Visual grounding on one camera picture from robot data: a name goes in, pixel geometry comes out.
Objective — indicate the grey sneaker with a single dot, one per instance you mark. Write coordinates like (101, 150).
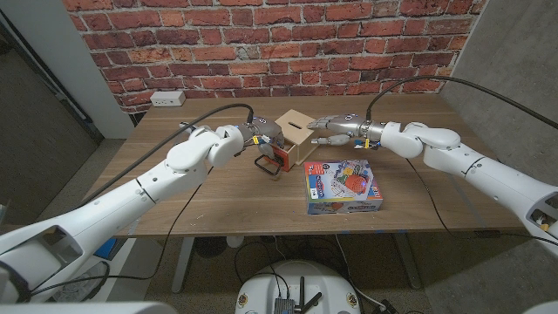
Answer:
(87, 283)

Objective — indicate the blue floor pad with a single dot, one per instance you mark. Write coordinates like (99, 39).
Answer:
(106, 249)

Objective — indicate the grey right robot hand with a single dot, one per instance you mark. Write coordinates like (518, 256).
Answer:
(349, 125)

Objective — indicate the white power outlet strip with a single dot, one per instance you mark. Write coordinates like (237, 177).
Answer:
(168, 99)

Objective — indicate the wooden box with slot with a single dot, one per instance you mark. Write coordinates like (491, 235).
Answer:
(298, 126)

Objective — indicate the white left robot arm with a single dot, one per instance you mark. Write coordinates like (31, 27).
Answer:
(131, 200)

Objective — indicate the wooden drawer with red front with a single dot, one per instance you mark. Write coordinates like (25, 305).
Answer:
(285, 161)

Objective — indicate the printed red brick backdrop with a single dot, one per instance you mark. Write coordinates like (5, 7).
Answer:
(279, 48)

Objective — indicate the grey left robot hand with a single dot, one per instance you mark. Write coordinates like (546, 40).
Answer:
(270, 131)

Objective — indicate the colourful toy package box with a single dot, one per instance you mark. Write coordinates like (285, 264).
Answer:
(342, 185)

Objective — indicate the white table leg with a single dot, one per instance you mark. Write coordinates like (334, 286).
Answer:
(183, 261)

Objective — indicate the dark table leg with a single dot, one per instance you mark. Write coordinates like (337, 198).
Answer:
(407, 261)

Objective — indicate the black antenna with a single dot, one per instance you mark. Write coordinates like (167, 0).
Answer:
(313, 301)
(301, 292)

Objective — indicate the small grey computer box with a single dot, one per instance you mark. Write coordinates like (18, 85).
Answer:
(284, 306)

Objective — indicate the white robot torso base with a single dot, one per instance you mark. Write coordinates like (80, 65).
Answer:
(301, 279)

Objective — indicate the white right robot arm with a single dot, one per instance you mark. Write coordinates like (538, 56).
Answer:
(501, 183)

